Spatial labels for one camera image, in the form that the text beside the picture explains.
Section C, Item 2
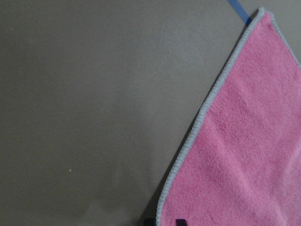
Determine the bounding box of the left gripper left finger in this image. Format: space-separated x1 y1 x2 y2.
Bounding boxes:
143 218 156 226

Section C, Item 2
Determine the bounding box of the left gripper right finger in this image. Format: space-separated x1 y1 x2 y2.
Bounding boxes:
175 219 186 226

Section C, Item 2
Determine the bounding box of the pink towel with grey edging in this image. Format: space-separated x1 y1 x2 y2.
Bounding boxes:
156 7 301 226

